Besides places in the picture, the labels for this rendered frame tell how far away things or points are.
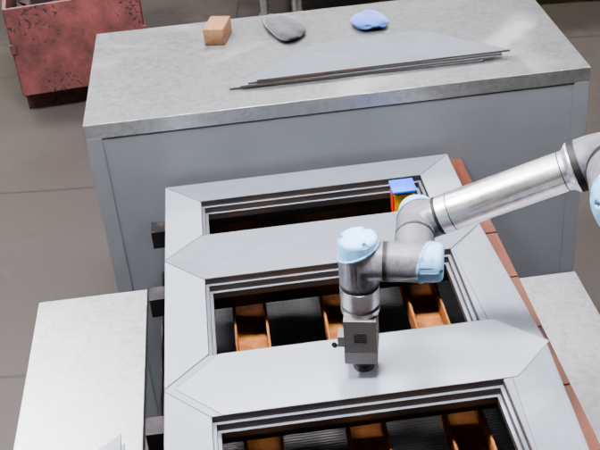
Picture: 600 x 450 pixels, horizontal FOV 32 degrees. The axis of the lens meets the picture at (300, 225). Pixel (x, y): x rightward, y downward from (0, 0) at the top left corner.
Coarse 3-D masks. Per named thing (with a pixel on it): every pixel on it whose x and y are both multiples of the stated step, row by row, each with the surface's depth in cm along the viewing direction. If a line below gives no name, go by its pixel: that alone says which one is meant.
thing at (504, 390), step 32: (288, 192) 261; (320, 192) 262; (352, 192) 262; (384, 192) 263; (416, 192) 263; (448, 256) 235; (224, 288) 233; (256, 288) 233; (288, 288) 234; (480, 384) 198; (512, 384) 196; (224, 416) 195; (256, 416) 196; (288, 416) 196; (320, 416) 197; (352, 416) 197; (384, 416) 197; (512, 416) 191
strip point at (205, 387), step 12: (216, 360) 208; (204, 372) 205; (216, 372) 205; (192, 384) 203; (204, 384) 202; (216, 384) 202; (192, 396) 200; (204, 396) 199; (216, 396) 199; (216, 408) 196
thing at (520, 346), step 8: (496, 320) 212; (496, 328) 210; (504, 328) 210; (512, 328) 209; (504, 336) 207; (512, 336) 207; (520, 336) 207; (528, 336) 207; (504, 344) 205; (512, 344) 205; (520, 344) 205; (528, 344) 205; (512, 352) 203; (520, 352) 203; (528, 352) 203; (536, 352) 203; (512, 360) 201; (520, 360) 201; (528, 360) 201; (520, 368) 199
